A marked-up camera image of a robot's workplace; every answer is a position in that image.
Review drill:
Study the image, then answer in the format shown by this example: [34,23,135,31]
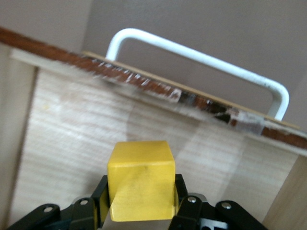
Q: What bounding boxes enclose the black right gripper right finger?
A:
[167,174,267,230]

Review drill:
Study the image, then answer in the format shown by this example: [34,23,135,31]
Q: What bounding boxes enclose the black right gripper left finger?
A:
[4,174,110,230]

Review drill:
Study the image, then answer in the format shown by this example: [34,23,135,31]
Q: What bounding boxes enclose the yellow wooden block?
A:
[106,140,177,222]

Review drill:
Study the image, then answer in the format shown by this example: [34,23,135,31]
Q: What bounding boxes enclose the light wooden drawer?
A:
[0,26,307,230]

